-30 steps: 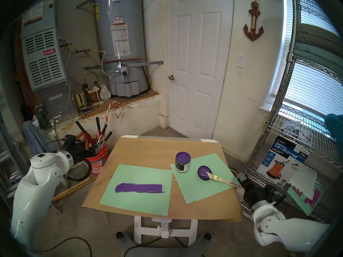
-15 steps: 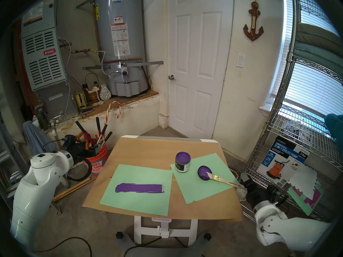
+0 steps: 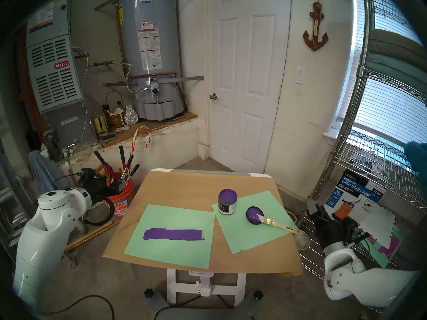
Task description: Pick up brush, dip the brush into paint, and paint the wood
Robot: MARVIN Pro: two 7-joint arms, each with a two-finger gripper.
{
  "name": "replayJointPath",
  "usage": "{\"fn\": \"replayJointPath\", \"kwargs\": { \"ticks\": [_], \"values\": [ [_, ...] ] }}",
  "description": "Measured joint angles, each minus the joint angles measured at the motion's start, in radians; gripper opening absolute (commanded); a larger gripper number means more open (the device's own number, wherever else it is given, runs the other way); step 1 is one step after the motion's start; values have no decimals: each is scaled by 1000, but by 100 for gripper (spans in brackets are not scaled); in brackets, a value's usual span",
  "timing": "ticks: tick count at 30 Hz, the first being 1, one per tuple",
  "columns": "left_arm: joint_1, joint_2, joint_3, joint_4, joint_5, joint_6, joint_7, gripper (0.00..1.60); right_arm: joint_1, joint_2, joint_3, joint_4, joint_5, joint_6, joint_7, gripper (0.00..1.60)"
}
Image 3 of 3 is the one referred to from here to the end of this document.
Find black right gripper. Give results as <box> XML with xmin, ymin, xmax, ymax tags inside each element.
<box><xmin>307</xmin><ymin>198</ymin><xmax>351</xmax><ymax>251</ymax></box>

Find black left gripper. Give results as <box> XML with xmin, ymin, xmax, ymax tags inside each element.
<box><xmin>88</xmin><ymin>177</ymin><xmax>126</xmax><ymax>200</ymax></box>

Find wooden handled paint brush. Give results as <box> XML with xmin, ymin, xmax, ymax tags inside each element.
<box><xmin>256</xmin><ymin>214</ymin><xmax>301</xmax><ymax>235</ymax></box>

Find purple paint jar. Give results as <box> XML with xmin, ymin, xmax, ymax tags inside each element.
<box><xmin>218</xmin><ymin>189</ymin><xmax>238</xmax><ymax>215</ymax></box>

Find orange plastic bucket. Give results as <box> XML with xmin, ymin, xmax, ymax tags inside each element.
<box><xmin>107</xmin><ymin>179</ymin><xmax>135</xmax><ymax>220</ymax></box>

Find red black bolt cutter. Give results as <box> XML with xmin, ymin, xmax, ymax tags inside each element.
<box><xmin>94</xmin><ymin>151</ymin><xmax>120</xmax><ymax>182</ymax></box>

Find striped candy cane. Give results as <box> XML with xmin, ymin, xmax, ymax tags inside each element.
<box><xmin>132</xmin><ymin>125</ymin><xmax>152</xmax><ymax>156</ymax></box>

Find utility pump box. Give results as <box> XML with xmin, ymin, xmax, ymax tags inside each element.
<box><xmin>324</xmin><ymin>171</ymin><xmax>387</xmax><ymax>228</ymax></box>

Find wooden floor sticks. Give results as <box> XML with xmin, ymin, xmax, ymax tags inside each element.
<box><xmin>65</xmin><ymin>221</ymin><xmax>117</xmax><ymax>251</ymax></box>

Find white scalloped paper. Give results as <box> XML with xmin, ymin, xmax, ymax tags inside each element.
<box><xmin>359</xmin><ymin>204</ymin><xmax>396</xmax><ymax>247</ymax></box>

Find purple jar lid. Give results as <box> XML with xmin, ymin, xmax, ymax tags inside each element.
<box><xmin>246</xmin><ymin>206</ymin><xmax>265</xmax><ymax>225</ymax></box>

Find foil wrapped object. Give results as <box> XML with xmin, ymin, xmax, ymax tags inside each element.
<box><xmin>123</xmin><ymin>105</ymin><xmax>139</xmax><ymax>125</ymax></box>

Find light wood slat piece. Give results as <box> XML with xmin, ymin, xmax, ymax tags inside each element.
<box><xmin>143</xmin><ymin>228</ymin><xmax>205</xmax><ymax>241</ymax></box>

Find blue cloth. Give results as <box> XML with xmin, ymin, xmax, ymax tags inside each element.
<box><xmin>28</xmin><ymin>150</ymin><xmax>70</xmax><ymax>195</ymax></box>

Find brown wooden ledge board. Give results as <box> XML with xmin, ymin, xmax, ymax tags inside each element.
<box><xmin>98</xmin><ymin>112</ymin><xmax>199</xmax><ymax>148</ymax></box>

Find green craft paper scrap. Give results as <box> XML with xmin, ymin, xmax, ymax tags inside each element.
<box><xmin>367</xmin><ymin>231</ymin><xmax>404</xmax><ymax>269</ymax></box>

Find magenta craft paper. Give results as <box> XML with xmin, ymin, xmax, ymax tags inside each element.
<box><xmin>369</xmin><ymin>235</ymin><xmax>401</xmax><ymax>258</ymax></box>

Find small green paper sheet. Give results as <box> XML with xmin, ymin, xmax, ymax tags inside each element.
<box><xmin>212</xmin><ymin>190</ymin><xmax>299</xmax><ymax>255</ymax></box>

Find large green paper sheet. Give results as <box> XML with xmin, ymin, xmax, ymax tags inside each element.
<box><xmin>124</xmin><ymin>204</ymin><xmax>216</xmax><ymax>269</ymax></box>

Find grey water heater tank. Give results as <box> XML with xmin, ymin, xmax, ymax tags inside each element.
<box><xmin>118</xmin><ymin>0</ymin><xmax>185</xmax><ymax>120</ymax></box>

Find aluminium ladder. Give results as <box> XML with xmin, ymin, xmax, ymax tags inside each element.
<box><xmin>0</xmin><ymin>139</ymin><xmax>37</xmax><ymax>256</ymax></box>

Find teal cloth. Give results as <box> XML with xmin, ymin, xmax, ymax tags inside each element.
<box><xmin>404</xmin><ymin>141</ymin><xmax>427</xmax><ymax>185</ymax></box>

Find grey bryant furnace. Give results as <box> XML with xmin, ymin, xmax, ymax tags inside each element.
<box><xmin>26</xmin><ymin>0</ymin><xmax>99</xmax><ymax>146</ymax></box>

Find orange vertical pipe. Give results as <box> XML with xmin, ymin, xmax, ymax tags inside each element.
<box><xmin>18</xmin><ymin>26</ymin><xmax>44</xmax><ymax>143</ymax></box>

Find white window blinds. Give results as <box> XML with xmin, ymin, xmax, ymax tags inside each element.
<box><xmin>337</xmin><ymin>0</ymin><xmax>427</xmax><ymax>146</ymax></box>

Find white panel door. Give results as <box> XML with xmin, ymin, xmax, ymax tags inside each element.
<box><xmin>208</xmin><ymin>0</ymin><xmax>291</xmax><ymax>174</ymax></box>

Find grey green cushion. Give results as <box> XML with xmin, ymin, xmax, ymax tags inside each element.
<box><xmin>365</xmin><ymin>51</ymin><xmax>427</xmax><ymax>103</ymax></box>
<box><xmin>369</xmin><ymin>29</ymin><xmax>426</xmax><ymax>61</ymax></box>

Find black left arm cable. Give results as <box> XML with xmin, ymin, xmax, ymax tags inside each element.
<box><xmin>83</xmin><ymin>196</ymin><xmax>115</xmax><ymax>226</ymax></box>

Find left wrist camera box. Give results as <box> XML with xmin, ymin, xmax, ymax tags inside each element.
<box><xmin>77</xmin><ymin>168</ymin><xmax>98</xmax><ymax>186</ymax></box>

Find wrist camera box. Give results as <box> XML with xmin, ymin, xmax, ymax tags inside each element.
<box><xmin>342</xmin><ymin>217</ymin><xmax>371</xmax><ymax>247</ymax></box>
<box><xmin>77</xmin><ymin>168</ymin><xmax>98</xmax><ymax>186</ymax></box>

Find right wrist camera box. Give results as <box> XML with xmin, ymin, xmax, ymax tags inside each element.
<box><xmin>342</xmin><ymin>217</ymin><xmax>371</xmax><ymax>247</ymax></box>

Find wicker basket with handle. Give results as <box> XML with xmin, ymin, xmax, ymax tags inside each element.
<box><xmin>105</xmin><ymin>91</ymin><xmax>125</xmax><ymax>126</ymax></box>

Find brown floor cable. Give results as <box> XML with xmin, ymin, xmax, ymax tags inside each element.
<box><xmin>43</xmin><ymin>294</ymin><xmax>115</xmax><ymax>320</ymax></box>

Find white grey table frame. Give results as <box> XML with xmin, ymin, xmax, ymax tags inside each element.
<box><xmin>143</xmin><ymin>169</ymin><xmax>272</xmax><ymax>320</ymax></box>

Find grey metal heater strap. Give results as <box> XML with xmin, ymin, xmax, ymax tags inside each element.
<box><xmin>103</xmin><ymin>76</ymin><xmax>204</xmax><ymax>87</ymax></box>

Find black table cable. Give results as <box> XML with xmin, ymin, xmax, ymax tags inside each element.
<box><xmin>155</xmin><ymin>294</ymin><xmax>200</xmax><ymax>320</ymax></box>

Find chrome wire shelf rack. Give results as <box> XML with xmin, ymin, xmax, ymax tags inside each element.
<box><xmin>300</xmin><ymin>0</ymin><xmax>427</xmax><ymax>318</ymax></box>

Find brown anchor wall decoration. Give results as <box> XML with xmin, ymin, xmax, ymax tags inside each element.
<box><xmin>303</xmin><ymin>0</ymin><xmax>329</xmax><ymax>51</ymax></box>

